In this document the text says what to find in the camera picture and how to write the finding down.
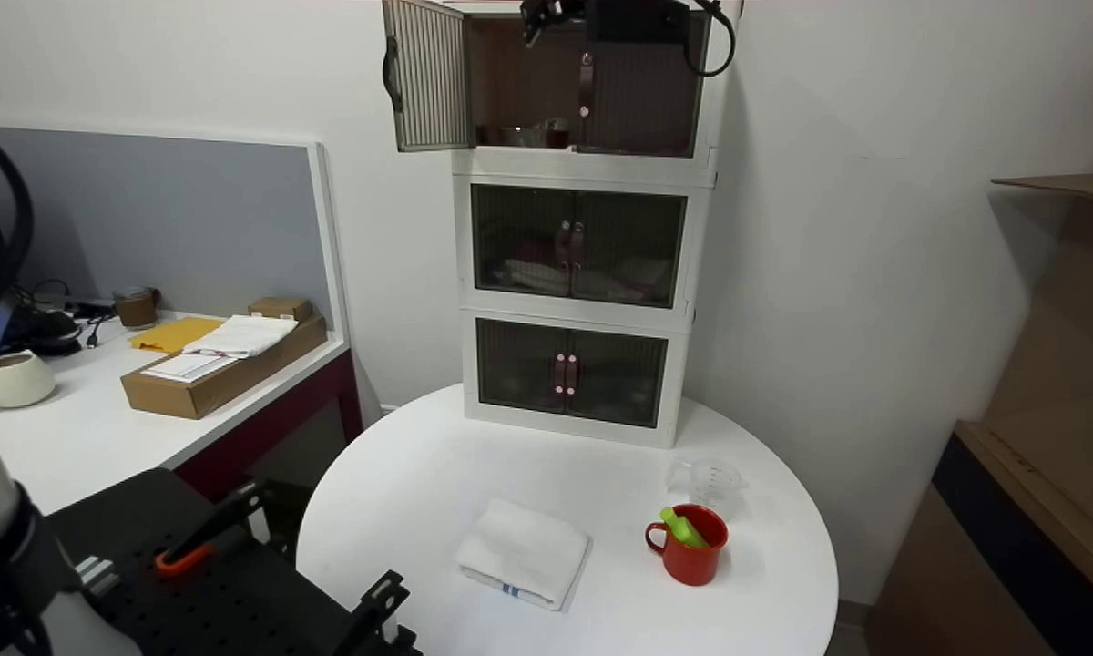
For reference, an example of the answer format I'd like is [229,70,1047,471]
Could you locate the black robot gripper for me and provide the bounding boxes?
[519,0,695,42]

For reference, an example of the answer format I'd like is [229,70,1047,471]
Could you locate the white three-tier storage cabinet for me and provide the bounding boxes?
[459,0,744,446]

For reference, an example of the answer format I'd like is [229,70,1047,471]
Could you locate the white papers on box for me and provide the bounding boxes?
[149,314,295,381]

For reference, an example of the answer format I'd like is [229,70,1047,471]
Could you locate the white desk with partition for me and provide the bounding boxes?
[0,124,362,518]

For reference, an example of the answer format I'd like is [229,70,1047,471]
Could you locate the clear plastic cup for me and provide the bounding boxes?
[668,459,744,518]

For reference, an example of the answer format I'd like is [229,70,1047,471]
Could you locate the brown paper cup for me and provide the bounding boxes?
[113,286,159,329]

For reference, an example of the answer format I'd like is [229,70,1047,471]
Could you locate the yellow padded envelope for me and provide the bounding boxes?
[130,316,220,352]

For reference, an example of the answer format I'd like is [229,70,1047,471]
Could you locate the long brown cardboard box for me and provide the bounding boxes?
[119,316,329,419]

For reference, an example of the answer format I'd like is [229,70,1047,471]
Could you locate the green object in mug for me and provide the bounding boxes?
[661,508,706,551]

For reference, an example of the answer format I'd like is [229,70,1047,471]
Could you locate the white folded cloth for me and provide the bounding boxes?
[456,499,591,607]

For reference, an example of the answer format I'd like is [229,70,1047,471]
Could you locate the white round table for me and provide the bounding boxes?
[295,387,837,656]

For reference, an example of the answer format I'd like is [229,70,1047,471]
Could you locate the black orange clamp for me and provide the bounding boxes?
[153,483,275,578]

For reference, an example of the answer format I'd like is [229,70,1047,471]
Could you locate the red mug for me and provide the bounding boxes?
[646,504,728,585]

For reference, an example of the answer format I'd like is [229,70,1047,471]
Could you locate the cream ceramic mug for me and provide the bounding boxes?
[0,350,60,410]

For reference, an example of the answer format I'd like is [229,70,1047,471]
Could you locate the stacked cardboard boxes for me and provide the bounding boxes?
[867,105,1093,656]

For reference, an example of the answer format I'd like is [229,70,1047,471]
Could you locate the black cables on desk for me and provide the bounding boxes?
[11,284,119,358]

